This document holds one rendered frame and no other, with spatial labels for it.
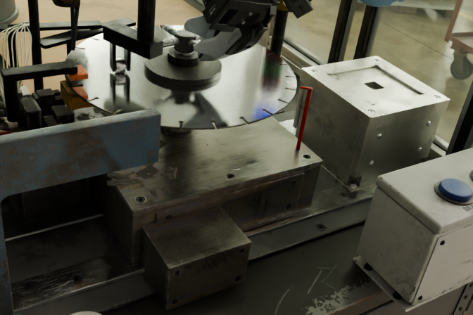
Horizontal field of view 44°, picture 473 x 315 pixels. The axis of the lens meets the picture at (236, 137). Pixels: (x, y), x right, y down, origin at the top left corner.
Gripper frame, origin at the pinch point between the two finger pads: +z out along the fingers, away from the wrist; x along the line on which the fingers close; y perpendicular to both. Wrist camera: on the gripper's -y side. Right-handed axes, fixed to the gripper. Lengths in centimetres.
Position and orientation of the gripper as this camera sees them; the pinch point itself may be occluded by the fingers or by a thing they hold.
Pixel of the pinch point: (209, 53)
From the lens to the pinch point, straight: 81.5
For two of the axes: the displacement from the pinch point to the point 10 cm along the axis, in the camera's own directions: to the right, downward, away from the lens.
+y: -7.5, 0.6, -6.6
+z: -5.4, 5.2, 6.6
